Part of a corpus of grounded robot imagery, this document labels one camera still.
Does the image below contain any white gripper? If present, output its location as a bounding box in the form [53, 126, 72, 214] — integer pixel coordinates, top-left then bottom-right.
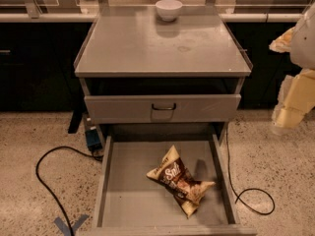
[269, 28, 315, 136]

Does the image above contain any brown chip bag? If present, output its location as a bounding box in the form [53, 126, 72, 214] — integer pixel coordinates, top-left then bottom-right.
[147, 146, 216, 217]

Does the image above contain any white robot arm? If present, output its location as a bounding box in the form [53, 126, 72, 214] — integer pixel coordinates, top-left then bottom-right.
[269, 4, 315, 135]

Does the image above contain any grey drawer cabinet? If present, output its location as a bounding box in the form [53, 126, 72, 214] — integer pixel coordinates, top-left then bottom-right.
[75, 6, 252, 141]

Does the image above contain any white bowl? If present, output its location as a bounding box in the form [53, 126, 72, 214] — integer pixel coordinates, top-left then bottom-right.
[156, 0, 183, 22]

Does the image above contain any blue power box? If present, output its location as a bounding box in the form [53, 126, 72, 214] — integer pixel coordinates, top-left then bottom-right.
[85, 129, 102, 151]

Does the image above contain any blue tape cross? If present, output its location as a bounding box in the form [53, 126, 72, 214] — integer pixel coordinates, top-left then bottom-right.
[54, 214, 89, 236]

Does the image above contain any black cable right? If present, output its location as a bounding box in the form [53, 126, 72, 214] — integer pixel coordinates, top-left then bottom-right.
[224, 128, 276, 216]

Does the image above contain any black cable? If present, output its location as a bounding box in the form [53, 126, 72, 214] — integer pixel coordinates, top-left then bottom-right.
[224, 128, 276, 216]
[34, 146, 104, 236]

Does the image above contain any black drawer handle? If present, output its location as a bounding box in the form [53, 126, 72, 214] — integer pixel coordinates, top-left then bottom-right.
[151, 103, 177, 111]

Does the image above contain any black cable left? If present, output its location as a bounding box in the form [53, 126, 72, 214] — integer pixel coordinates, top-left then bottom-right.
[34, 146, 104, 236]

